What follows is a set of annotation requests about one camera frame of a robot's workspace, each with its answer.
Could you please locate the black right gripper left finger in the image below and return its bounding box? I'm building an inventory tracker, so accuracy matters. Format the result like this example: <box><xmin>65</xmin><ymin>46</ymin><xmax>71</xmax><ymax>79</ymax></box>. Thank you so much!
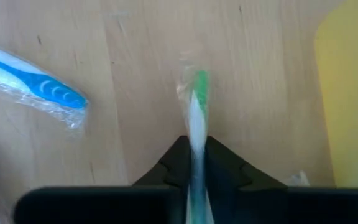
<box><xmin>13</xmin><ymin>135</ymin><xmax>193</xmax><ymax>224</ymax></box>

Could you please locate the blue toothbrush in clear wrapper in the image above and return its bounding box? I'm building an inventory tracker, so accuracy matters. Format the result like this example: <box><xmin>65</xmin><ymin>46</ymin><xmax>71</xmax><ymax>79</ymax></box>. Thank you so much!
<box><xmin>0</xmin><ymin>40</ymin><xmax>90</xmax><ymax>131</ymax></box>

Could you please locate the yellow plastic bin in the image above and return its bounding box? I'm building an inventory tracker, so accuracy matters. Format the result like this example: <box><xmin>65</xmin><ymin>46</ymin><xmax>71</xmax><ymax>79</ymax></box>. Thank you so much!
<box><xmin>314</xmin><ymin>0</ymin><xmax>358</xmax><ymax>189</ymax></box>

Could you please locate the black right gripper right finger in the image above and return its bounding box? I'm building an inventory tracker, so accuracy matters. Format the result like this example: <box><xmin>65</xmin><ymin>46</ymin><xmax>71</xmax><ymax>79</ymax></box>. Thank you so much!
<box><xmin>203</xmin><ymin>135</ymin><xmax>358</xmax><ymax>224</ymax></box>

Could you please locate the small clear wrapper scrap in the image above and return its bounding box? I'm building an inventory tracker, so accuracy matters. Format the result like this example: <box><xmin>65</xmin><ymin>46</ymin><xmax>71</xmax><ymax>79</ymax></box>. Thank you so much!
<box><xmin>286</xmin><ymin>170</ymin><xmax>311</xmax><ymax>187</ymax></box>

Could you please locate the green toothbrush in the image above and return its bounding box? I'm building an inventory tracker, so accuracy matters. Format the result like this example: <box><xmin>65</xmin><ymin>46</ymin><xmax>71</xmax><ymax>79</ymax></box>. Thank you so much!
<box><xmin>175</xmin><ymin>52</ymin><xmax>217</xmax><ymax>224</ymax></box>

